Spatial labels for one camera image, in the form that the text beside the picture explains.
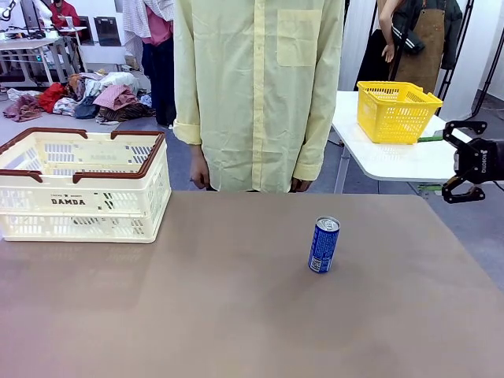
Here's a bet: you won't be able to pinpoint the grey metal workbench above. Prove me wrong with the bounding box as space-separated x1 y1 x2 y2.
0 37 76 88

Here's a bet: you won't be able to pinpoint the dark navy trousers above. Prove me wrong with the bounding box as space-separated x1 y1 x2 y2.
141 37 177 128

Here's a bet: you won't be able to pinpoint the maroon patterned garment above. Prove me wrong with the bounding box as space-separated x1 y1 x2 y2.
3 96 43 123

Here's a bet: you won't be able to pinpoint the black stand pole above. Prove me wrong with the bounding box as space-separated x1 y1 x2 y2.
472 0 504 119
435 0 474 115

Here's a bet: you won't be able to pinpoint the blue drink can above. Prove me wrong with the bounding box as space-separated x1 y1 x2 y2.
307 215 341 275

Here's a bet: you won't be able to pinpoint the white side table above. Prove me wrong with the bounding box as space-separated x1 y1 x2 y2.
330 90 473 194

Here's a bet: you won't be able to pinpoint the person's right hand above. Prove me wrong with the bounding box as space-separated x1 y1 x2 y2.
189 156 210 189

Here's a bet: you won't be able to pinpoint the pink shirt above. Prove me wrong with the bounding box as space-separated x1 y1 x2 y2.
141 6 175 46

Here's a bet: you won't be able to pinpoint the yellow plastic basket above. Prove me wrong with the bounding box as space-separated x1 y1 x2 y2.
356 80 444 146

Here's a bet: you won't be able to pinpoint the pink checked garment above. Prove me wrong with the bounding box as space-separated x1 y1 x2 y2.
93 83 139 112

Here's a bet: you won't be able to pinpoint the person in yellow shirt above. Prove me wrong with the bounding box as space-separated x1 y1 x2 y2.
172 0 344 194

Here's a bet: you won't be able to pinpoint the white checked shirt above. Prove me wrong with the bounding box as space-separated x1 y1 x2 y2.
117 0 176 43

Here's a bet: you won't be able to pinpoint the blue denim garment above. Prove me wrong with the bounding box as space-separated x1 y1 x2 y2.
74 96 99 120

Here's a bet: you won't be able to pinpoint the red garment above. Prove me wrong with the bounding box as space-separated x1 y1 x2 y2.
37 82 69 113

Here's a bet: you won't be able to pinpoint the cream plastic shopping basket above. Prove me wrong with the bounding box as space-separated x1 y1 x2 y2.
0 128 173 244

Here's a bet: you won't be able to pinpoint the brown basket handle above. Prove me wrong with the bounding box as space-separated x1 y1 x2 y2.
0 128 88 183
72 130 166 184

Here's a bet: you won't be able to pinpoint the brown striped garment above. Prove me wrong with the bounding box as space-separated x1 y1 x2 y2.
96 104 157 126

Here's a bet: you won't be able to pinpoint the person in red jacket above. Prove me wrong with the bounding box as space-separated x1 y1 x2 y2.
50 0 83 31

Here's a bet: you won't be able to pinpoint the white crumpled garment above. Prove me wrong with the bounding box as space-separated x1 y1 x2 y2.
6 88 40 103

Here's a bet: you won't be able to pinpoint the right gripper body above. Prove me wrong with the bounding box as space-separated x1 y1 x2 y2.
452 137 504 184

